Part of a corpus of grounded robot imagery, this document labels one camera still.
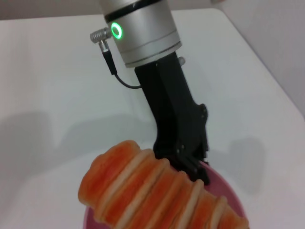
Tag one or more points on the pink plastic bowl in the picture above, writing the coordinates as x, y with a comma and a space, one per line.
221, 186

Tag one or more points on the orange striped bread roll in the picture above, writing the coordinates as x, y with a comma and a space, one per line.
155, 190

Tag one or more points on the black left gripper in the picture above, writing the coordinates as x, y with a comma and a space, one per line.
171, 107

